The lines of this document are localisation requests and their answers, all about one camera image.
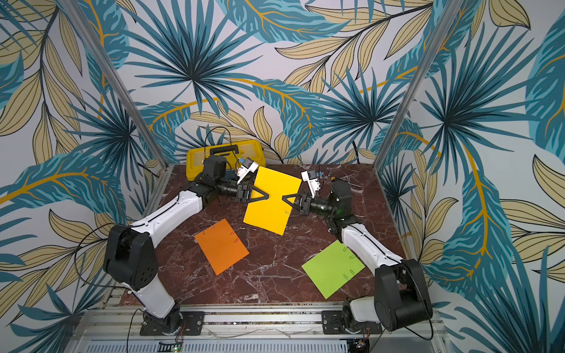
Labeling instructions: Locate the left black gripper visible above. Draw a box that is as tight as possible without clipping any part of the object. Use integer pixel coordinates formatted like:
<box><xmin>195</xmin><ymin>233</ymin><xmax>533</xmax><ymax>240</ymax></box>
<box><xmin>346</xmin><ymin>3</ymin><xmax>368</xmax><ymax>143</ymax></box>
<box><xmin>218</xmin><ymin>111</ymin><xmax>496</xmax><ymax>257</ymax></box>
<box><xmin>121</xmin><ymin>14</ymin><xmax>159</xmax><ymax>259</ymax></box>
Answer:
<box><xmin>215</xmin><ymin>178</ymin><xmax>269</xmax><ymax>203</ymax></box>

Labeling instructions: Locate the yellow paper sheet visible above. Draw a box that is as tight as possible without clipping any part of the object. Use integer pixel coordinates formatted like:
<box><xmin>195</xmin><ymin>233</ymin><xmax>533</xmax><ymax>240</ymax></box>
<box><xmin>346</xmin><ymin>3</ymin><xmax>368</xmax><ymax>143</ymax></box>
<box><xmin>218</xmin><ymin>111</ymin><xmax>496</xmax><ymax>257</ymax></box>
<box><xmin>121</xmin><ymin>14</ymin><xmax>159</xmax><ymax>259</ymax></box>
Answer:
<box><xmin>244</xmin><ymin>167</ymin><xmax>302</xmax><ymax>235</ymax></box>

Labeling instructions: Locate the lime green paper sheet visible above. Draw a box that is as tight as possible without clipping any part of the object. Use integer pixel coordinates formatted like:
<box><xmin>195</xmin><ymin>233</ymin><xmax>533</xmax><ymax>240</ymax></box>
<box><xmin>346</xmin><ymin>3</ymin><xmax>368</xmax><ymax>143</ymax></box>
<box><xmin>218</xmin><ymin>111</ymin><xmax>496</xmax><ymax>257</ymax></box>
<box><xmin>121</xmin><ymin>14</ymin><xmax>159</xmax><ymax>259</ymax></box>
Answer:
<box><xmin>302</xmin><ymin>241</ymin><xmax>365</xmax><ymax>299</ymax></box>

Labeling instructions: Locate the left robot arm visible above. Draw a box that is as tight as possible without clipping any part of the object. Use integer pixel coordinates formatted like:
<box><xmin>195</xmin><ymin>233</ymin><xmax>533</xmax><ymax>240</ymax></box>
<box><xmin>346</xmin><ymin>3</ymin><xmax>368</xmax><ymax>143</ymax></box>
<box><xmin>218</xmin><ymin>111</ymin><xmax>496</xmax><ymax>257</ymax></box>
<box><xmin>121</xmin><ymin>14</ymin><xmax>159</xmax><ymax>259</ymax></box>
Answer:
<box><xmin>102</xmin><ymin>155</ymin><xmax>259</xmax><ymax>335</ymax></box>

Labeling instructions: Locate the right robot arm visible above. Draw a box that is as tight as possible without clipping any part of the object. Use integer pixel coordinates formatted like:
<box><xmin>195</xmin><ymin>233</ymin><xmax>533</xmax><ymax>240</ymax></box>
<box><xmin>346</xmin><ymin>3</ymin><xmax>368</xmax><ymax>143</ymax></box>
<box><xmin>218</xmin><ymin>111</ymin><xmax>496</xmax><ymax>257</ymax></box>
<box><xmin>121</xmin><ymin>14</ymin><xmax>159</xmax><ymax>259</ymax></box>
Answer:
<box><xmin>281</xmin><ymin>179</ymin><xmax>433</xmax><ymax>333</ymax></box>

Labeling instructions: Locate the orange paper sheet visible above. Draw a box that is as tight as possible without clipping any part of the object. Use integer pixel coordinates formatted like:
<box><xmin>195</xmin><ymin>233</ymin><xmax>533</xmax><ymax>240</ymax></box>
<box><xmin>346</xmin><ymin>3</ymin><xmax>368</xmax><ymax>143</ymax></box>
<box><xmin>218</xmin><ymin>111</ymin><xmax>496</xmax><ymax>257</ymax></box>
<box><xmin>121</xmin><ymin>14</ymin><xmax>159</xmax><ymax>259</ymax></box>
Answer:
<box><xmin>195</xmin><ymin>219</ymin><xmax>249</xmax><ymax>276</ymax></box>

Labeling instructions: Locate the yellow black toolbox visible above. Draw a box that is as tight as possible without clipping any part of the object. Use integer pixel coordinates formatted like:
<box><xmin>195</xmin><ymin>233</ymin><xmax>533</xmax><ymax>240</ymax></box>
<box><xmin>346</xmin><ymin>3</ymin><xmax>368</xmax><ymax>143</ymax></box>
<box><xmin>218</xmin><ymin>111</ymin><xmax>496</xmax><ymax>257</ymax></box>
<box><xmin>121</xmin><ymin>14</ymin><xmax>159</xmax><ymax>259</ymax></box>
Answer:
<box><xmin>185</xmin><ymin>140</ymin><xmax>266</xmax><ymax>181</ymax></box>

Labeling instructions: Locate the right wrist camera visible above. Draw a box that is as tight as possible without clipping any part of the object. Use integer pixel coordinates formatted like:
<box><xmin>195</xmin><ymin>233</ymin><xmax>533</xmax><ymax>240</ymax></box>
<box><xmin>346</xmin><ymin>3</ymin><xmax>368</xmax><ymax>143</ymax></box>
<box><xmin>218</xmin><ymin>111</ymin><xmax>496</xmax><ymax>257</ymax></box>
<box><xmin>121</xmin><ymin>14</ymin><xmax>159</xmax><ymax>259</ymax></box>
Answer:
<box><xmin>301</xmin><ymin>170</ymin><xmax>322</xmax><ymax>199</ymax></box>

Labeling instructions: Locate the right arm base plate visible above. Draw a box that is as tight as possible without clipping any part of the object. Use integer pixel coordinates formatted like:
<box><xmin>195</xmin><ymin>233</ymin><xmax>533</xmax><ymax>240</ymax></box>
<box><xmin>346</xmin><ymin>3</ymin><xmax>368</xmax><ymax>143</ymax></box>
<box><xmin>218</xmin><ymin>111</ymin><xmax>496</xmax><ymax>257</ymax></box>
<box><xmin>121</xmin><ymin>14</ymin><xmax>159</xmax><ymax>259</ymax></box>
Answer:
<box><xmin>322</xmin><ymin>310</ymin><xmax>383</xmax><ymax>335</ymax></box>

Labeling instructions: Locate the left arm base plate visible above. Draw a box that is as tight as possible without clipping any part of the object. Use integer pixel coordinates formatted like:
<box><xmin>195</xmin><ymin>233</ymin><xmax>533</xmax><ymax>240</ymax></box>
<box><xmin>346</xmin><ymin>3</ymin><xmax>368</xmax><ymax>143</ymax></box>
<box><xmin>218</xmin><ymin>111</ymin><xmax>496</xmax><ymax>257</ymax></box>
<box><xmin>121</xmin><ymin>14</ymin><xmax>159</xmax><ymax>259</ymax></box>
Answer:
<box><xmin>140</xmin><ymin>311</ymin><xmax>205</xmax><ymax>336</ymax></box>

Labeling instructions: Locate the left aluminium corner post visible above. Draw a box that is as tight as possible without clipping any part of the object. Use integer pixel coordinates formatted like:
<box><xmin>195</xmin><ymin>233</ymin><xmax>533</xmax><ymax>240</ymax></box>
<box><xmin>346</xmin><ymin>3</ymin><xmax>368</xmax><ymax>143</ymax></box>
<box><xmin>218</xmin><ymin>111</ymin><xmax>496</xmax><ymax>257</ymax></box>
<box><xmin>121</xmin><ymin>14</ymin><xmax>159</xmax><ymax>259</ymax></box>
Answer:
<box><xmin>60</xmin><ymin>0</ymin><xmax>169</xmax><ymax>169</ymax></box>

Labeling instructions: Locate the aluminium corner post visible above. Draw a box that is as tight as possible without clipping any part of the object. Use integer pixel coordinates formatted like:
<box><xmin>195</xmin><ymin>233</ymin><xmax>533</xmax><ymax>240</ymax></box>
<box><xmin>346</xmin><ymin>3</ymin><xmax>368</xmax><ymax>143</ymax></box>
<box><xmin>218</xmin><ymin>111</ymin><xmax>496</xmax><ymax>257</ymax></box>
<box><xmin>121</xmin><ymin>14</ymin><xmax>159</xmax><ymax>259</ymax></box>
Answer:
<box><xmin>60</xmin><ymin>0</ymin><xmax>169</xmax><ymax>169</ymax></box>
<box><xmin>373</xmin><ymin>0</ymin><xmax>463</xmax><ymax>172</ymax></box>

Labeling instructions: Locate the aluminium front frame rail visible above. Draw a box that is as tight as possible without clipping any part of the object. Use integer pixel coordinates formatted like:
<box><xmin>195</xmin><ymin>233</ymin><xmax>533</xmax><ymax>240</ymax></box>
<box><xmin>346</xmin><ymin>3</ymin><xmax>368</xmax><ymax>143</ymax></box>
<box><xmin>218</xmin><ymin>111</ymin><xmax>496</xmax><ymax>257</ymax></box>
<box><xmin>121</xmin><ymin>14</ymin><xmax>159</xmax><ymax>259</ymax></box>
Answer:
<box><xmin>66</xmin><ymin>302</ymin><xmax>455</xmax><ymax>352</ymax></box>

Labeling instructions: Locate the right aluminium corner post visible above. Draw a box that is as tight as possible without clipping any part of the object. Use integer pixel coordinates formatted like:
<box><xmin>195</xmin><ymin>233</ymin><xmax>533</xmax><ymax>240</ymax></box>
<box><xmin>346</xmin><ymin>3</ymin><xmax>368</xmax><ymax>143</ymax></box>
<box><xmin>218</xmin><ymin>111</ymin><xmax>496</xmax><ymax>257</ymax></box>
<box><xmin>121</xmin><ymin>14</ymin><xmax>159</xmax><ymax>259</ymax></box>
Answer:
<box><xmin>373</xmin><ymin>0</ymin><xmax>463</xmax><ymax>172</ymax></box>

